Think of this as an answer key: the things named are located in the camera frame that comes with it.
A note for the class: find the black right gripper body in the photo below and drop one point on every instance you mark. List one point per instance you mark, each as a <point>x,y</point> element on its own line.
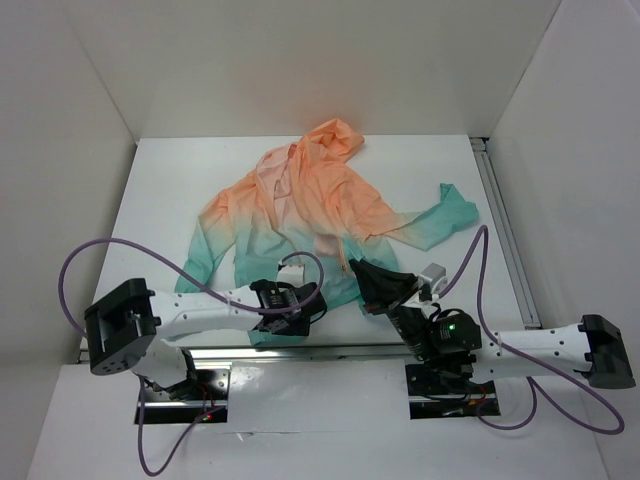
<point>414,326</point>

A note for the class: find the orange and teal jacket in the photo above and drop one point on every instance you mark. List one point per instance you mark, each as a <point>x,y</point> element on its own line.
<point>304,197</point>

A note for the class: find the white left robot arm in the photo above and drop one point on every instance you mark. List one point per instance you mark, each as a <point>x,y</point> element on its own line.
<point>128,329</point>

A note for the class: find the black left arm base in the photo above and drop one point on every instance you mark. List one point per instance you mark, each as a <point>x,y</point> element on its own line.
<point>205,394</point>

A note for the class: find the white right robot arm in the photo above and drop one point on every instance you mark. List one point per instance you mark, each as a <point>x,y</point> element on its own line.
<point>592,350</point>

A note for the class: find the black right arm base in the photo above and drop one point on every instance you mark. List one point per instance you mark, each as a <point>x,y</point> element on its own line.
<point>433,397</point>

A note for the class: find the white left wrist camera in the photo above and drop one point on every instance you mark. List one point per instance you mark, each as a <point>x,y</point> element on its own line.
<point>292,274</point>

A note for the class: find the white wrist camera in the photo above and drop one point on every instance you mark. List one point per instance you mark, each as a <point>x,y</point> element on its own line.
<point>292,274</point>
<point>432,280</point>

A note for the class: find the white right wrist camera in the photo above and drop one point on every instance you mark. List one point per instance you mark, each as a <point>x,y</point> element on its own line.
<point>432,280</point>

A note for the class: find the aluminium rail front table edge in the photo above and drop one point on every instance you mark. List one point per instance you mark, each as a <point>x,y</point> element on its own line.
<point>312,353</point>

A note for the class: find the aluminium rail table edge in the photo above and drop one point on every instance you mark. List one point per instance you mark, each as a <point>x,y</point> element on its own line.
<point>312,353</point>
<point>514,264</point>

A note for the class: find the aluminium rail right table edge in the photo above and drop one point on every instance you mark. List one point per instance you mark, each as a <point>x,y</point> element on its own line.
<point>514,264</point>

